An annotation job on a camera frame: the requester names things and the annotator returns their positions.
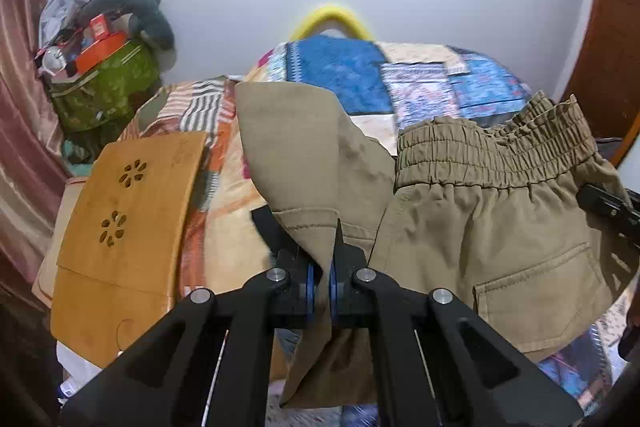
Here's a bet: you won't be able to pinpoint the brown wooden door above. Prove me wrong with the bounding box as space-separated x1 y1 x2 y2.
559 0 640 140

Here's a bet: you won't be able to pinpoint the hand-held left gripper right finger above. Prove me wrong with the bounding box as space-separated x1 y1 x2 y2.
329 218 585 427

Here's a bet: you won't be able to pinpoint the patchwork printed blanket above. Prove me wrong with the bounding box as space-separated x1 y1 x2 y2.
177 34 640 427

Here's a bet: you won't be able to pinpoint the striped cloth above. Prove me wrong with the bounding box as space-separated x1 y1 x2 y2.
134 76 240 214

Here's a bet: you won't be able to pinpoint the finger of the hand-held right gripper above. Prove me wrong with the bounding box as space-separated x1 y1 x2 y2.
575 183 640 251

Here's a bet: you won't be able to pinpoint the striped pink curtain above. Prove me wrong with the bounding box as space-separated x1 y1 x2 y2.
0 0 72 313

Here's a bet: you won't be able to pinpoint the small red box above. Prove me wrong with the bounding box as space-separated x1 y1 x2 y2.
88 13 113 40

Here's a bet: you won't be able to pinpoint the khaki pants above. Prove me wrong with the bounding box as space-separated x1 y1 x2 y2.
234 82 640 413

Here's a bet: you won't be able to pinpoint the orange box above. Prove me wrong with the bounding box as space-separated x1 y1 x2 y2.
74 31 131 74

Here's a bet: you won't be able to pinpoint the yellow foam tube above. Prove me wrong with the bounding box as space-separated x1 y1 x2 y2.
289 4 374 44

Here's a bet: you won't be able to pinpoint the pile of grey clothes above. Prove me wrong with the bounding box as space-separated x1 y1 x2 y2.
38 0 162 48

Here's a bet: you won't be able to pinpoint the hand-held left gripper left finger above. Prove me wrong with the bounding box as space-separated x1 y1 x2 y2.
59 206 316 427

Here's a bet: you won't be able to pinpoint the wooden lap table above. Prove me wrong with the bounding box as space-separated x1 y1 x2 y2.
49 130 209 371

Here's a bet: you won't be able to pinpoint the green patterned bag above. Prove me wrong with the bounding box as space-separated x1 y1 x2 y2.
49 41 162 135

